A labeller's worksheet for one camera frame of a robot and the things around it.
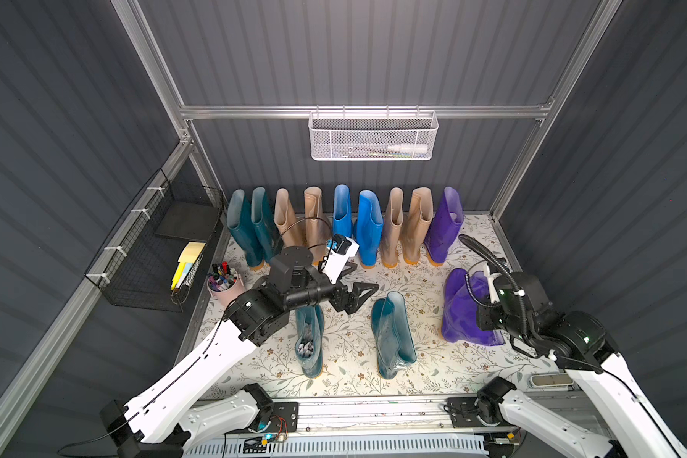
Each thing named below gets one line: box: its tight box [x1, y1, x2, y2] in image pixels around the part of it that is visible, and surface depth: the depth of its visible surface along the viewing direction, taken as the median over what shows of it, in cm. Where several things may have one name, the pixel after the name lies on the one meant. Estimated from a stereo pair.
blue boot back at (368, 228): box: [353, 189, 384, 270], surface depth 93 cm
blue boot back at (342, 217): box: [332, 184, 354, 238], surface depth 95 cm
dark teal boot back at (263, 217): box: [250, 187, 277, 265], surface depth 90 cm
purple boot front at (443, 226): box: [423, 187, 465, 267], surface depth 91 cm
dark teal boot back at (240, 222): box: [227, 188, 264, 270], surface depth 88 cm
